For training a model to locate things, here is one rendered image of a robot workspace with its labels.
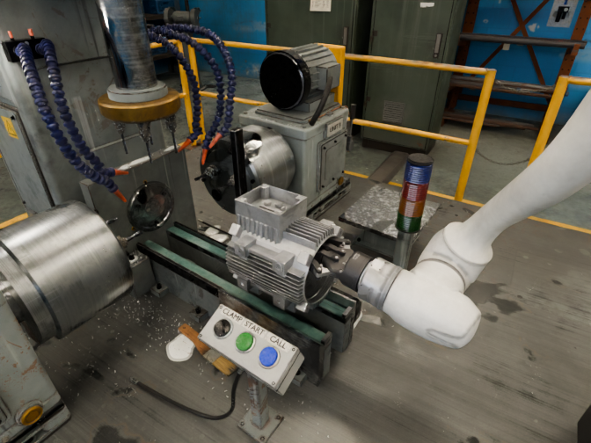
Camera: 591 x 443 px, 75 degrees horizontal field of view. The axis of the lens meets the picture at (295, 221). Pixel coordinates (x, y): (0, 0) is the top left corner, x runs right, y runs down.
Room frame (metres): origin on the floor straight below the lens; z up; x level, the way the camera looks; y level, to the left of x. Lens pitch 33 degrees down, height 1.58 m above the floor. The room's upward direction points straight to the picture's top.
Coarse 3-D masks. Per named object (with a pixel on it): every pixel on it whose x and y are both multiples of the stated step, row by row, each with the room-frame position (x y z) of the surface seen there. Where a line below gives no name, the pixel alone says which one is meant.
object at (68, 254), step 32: (32, 224) 0.63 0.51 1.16; (64, 224) 0.64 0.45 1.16; (96, 224) 0.66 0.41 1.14; (0, 256) 0.55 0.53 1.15; (32, 256) 0.55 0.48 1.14; (64, 256) 0.58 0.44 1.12; (96, 256) 0.61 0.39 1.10; (0, 288) 0.53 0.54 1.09; (32, 288) 0.52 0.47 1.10; (64, 288) 0.54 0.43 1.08; (96, 288) 0.57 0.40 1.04; (128, 288) 0.64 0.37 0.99; (32, 320) 0.50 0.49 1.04; (64, 320) 0.52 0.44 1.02
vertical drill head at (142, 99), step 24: (96, 0) 0.88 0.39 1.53; (120, 0) 0.87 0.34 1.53; (120, 24) 0.87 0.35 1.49; (144, 24) 0.91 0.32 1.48; (120, 48) 0.87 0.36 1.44; (144, 48) 0.89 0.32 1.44; (120, 72) 0.87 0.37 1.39; (144, 72) 0.88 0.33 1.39; (120, 96) 0.85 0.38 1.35; (144, 96) 0.85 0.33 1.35; (168, 96) 0.90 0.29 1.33; (120, 120) 0.83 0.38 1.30; (144, 120) 0.83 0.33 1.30; (168, 120) 0.90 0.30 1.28
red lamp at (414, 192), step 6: (402, 186) 0.82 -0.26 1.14; (408, 186) 0.80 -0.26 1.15; (414, 186) 0.79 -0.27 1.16; (420, 186) 0.79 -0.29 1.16; (426, 186) 0.80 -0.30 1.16; (402, 192) 0.82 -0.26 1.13; (408, 192) 0.80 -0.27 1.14; (414, 192) 0.79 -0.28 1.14; (420, 192) 0.79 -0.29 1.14; (426, 192) 0.80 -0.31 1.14; (408, 198) 0.80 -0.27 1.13; (414, 198) 0.79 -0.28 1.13; (420, 198) 0.79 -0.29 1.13
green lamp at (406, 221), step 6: (402, 216) 0.80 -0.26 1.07; (420, 216) 0.80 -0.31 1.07; (396, 222) 0.83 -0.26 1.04; (402, 222) 0.80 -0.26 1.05; (408, 222) 0.79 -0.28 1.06; (414, 222) 0.79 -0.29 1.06; (420, 222) 0.81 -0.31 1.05; (402, 228) 0.80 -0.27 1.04; (408, 228) 0.79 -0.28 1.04; (414, 228) 0.79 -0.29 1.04
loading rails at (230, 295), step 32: (160, 256) 0.83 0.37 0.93; (192, 256) 0.91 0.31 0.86; (224, 256) 0.84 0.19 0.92; (160, 288) 0.82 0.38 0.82; (192, 288) 0.76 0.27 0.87; (224, 288) 0.71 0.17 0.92; (256, 320) 0.62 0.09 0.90; (288, 320) 0.61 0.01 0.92; (320, 320) 0.65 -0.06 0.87; (352, 320) 0.64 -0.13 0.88; (320, 352) 0.53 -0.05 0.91
